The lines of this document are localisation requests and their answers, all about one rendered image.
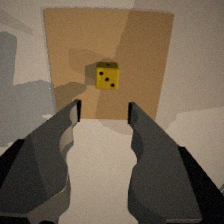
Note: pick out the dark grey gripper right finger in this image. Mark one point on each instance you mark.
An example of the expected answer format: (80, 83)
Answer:
(167, 185)

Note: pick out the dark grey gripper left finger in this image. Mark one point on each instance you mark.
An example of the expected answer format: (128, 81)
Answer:
(34, 178)

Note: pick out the yellow die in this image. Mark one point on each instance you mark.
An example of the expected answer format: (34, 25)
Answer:
(107, 75)

